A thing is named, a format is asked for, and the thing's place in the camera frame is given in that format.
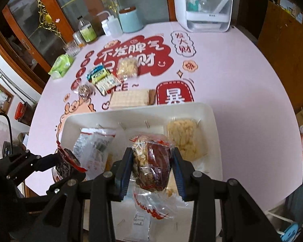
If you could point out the wooden cabinet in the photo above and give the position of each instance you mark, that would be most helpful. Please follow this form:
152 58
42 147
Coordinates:
287 50

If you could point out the small jar orange contents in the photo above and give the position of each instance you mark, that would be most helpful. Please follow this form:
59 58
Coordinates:
78 40

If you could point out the teal canister brown lid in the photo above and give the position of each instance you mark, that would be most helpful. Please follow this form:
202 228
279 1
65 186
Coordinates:
131 20

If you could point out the small round cookie packet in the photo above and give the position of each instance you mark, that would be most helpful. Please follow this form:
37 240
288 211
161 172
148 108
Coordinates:
127 68

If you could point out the wafer biscuit packet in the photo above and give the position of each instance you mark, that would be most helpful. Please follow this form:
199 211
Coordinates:
128 99

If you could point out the clear plastic bottle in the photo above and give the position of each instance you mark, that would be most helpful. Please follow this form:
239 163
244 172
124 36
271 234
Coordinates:
204 3

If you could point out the green tissue pack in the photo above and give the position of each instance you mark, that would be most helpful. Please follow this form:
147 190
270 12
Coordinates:
61 66

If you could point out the red date walnut packet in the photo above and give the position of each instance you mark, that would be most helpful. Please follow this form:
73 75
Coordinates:
151 163

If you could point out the yellow cookie packet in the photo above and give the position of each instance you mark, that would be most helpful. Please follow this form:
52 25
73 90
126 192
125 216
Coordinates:
186 138

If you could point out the small white bottle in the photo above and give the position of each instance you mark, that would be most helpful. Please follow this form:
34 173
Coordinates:
106 29

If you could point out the glass bottle green label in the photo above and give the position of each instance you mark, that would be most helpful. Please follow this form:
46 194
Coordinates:
87 31

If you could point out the green blue snack packet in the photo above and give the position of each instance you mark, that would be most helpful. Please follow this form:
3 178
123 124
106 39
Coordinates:
101 79

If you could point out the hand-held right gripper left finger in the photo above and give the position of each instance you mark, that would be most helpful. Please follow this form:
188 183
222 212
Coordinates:
125 179

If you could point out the clear glass cup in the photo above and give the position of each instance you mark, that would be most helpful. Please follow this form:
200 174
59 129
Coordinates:
71 49

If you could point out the red lidded bin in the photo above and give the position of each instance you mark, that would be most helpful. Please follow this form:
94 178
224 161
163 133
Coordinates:
19 111

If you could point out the clear red-print packet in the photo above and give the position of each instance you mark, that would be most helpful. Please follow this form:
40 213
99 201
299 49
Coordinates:
154 204

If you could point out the brown biscuit packet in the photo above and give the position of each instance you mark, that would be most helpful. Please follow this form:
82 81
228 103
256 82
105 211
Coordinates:
152 97

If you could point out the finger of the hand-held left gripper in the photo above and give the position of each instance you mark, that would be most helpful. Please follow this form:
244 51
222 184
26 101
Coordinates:
40 162
65 181

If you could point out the metal rail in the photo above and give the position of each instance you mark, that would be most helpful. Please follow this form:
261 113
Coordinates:
15 83

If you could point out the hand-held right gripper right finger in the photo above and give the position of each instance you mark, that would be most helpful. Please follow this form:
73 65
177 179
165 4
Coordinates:
178 179

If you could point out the white black-print nut packet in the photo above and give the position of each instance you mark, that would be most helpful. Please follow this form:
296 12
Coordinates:
93 151

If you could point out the white plastic tray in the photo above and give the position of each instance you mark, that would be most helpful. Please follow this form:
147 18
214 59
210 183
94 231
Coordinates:
207 136

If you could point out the dark red-edged packet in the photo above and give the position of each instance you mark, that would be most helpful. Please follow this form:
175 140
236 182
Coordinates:
68 160

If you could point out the white squeeze bottle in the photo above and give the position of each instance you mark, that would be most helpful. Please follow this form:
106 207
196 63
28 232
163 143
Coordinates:
115 26

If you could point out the teal bottle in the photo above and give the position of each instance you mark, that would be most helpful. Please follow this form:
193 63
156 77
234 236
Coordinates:
193 1

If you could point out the white countertop storage box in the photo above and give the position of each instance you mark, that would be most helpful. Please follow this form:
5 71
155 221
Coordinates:
204 7

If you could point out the blue round object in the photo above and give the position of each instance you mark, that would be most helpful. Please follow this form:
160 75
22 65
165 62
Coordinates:
290 233

